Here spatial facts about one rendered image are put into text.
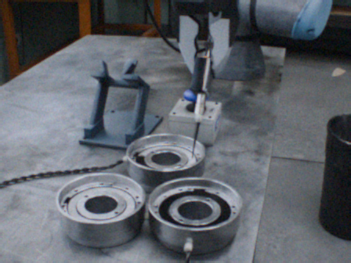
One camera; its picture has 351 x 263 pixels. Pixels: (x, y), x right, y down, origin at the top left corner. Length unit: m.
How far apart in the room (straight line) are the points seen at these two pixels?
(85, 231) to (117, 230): 0.04
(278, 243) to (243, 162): 1.15
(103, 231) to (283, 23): 0.60
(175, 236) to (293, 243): 1.36
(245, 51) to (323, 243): 1.04
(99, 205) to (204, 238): 0.15
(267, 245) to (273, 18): 1.06
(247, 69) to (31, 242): 0.64
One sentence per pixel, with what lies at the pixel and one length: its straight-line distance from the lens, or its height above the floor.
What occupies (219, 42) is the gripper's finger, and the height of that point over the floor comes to 0.97.
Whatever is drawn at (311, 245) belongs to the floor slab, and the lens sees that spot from 1.84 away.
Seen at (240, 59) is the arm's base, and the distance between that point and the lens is 1.01.
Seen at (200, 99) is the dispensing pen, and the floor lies 0.90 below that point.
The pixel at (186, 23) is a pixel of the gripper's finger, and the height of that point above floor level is 1.00.
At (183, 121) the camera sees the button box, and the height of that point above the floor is 0.84.
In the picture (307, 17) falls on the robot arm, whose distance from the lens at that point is 0.93.
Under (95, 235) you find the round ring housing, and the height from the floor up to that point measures 0.82.
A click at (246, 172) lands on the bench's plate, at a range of 0.66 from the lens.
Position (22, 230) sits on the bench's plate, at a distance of 0.57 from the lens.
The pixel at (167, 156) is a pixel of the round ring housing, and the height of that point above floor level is 0.82.
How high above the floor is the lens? 1.13
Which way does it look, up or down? 27 degrees down
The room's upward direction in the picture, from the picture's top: straight up
